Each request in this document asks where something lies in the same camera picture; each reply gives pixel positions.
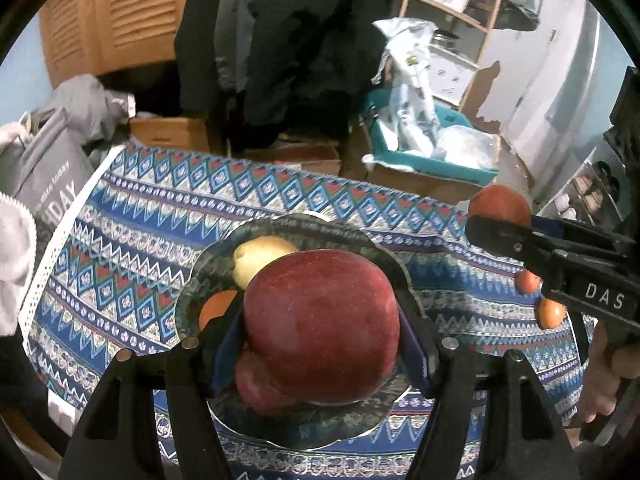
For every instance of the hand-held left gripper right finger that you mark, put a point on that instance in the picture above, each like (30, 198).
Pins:
(414, 350)

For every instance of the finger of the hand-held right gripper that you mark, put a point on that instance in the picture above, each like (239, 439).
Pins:
(520, 252)
(585, 240)

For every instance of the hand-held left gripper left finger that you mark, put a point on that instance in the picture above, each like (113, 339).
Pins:
(225, 355)

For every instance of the large orange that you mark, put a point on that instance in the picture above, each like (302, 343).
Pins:
(216, 309)

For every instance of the yellow red apple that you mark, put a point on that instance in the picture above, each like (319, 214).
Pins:
(500, 202)

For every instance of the yellow green apple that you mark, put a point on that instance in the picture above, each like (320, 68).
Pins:
(260, 260)

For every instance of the dark glass plate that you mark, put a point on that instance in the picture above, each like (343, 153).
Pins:
(330, 422)

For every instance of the person's right hand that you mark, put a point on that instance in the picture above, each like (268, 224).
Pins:
(597, 385)

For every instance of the small tangerine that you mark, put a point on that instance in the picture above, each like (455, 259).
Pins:
(527, 282)
(551, 313)

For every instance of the shoe rack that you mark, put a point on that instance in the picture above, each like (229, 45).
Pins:
(585, 185)

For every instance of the large cardboard box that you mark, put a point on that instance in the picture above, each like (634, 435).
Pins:
(425, 185)

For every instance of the clear plastic bag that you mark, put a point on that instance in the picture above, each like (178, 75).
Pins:
(467, 147)

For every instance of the blue patterned tablecloth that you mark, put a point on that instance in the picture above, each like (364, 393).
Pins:
(140, 240)

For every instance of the teal plastic bin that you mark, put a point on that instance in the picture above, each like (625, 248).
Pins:
(452, 117)

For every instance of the grey refrigerator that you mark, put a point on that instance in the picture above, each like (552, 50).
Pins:
(575, 70)

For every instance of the white storage box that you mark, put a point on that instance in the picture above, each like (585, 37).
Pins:
(452, 72)

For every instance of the white printed sack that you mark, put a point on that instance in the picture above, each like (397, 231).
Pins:
(412, 90)

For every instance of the flat cardboard box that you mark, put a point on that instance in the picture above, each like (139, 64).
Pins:
(300, 157)

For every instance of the small metal pot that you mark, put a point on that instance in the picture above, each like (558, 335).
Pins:
(444, 39)

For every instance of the wooden crate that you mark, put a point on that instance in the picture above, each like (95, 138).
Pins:
(165, 132)

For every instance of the white knit cloth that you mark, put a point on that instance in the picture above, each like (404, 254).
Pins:
(15, 260)

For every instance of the dark hanging cloth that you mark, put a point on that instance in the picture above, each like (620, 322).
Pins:
(522, 5)

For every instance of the wooden shelf rack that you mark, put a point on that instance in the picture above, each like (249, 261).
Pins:
(490, 10)

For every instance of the grey printed tote bag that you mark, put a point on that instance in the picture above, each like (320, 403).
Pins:
(50, 170)

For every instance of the grey clothing pile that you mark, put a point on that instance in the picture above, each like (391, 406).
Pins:
(85, 110)

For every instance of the black hanging jacket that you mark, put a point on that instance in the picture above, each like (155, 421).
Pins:
(315, 45)

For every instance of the grey hanging jacket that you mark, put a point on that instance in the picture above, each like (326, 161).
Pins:
(240, 15)

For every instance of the wooden louvered cabinet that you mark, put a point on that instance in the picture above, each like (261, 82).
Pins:
(125, 15)

